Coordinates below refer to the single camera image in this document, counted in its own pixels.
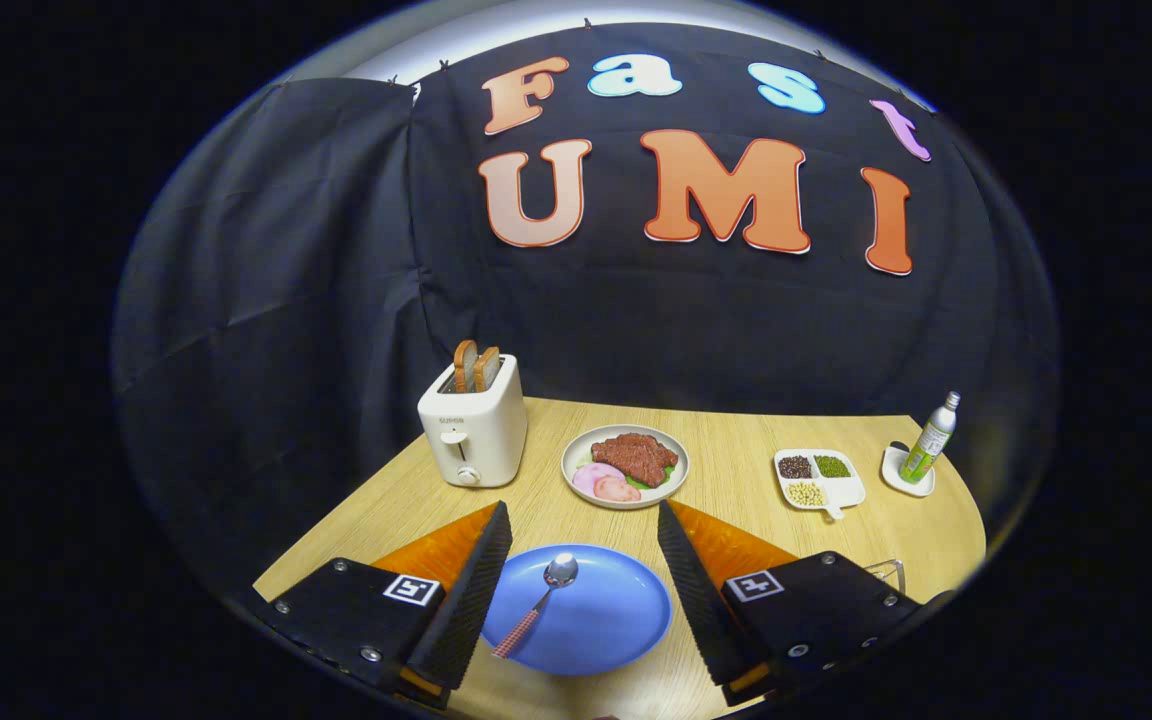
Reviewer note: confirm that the green lettuce leaf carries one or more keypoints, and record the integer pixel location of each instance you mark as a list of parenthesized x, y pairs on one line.
[(664, 478)]

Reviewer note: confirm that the beige food plate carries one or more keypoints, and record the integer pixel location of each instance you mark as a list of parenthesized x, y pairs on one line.
[(576, 450)]

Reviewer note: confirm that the white divided tray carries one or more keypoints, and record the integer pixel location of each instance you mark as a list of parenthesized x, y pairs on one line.
[(844, 492)]

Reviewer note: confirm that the brown steak piece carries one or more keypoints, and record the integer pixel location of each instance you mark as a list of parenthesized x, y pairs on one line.
[(636, 455)]

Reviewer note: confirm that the pile of yellow soybeans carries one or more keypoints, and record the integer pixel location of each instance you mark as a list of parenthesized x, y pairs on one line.
[(806, 494)]

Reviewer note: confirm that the pink ham slices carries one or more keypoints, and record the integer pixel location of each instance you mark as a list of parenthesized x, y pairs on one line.
[(604, 483)]

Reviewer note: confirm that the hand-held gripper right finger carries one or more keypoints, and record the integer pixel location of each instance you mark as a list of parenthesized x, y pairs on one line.
[(701, 600)]

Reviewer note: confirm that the white toaster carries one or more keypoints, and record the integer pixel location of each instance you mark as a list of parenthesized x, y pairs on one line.
[(481, 430)]

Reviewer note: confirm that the pile of dark beans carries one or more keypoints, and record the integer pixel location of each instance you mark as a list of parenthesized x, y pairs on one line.
[(795, 466)]

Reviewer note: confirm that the small white square dish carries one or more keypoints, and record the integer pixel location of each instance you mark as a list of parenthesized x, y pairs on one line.
[(898, 482)]

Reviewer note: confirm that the pile of green beans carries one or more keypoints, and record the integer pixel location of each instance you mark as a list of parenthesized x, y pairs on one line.
[(832, 466)]

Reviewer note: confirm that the green and silver bottle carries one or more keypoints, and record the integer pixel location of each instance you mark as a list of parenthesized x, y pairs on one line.
[(926, 445)]

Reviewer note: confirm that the brown toast slice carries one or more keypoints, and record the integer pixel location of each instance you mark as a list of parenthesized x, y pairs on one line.
[(463, 362), (487, 368)]

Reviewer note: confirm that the blue plate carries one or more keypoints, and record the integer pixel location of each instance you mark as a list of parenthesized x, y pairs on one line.
[(606, 620)]

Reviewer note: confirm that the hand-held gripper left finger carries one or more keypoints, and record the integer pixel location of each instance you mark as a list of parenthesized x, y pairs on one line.
[(466, 610)]

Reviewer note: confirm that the metal perforated basket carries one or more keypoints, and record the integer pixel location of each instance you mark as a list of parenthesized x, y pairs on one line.
[(901, 572)]

